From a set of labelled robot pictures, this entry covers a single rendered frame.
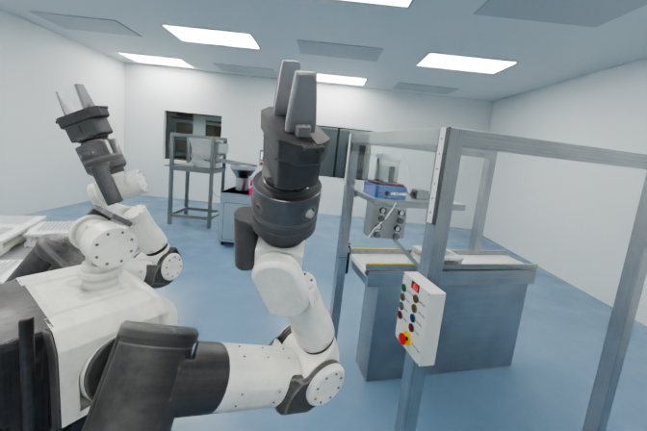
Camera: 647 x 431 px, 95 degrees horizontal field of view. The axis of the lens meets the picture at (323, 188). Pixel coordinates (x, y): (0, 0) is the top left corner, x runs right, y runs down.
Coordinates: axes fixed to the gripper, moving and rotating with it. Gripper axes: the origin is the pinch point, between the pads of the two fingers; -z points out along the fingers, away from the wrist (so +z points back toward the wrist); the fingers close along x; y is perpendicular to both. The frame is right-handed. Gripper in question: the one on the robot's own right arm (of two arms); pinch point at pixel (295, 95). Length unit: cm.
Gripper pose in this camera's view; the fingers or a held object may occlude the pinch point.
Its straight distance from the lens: 33.8
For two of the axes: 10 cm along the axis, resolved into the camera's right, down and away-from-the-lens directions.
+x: -3.6, -5.3, 7.7
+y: 9.2, -0.8, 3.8
